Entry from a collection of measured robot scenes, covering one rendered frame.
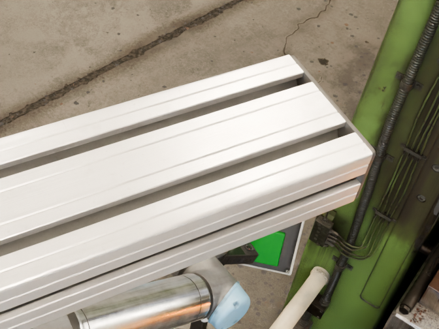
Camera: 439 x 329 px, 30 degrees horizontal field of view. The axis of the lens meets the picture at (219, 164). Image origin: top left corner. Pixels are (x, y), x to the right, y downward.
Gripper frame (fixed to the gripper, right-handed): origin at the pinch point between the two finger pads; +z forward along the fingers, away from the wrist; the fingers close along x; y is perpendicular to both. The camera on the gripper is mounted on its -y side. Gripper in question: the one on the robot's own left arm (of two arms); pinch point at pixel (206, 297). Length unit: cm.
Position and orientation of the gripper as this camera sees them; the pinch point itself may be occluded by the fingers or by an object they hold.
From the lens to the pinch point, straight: 168.4
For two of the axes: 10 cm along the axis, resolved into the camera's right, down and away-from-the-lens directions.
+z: -1.3, 6.5, 7.5
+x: 4.9, 7.0, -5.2
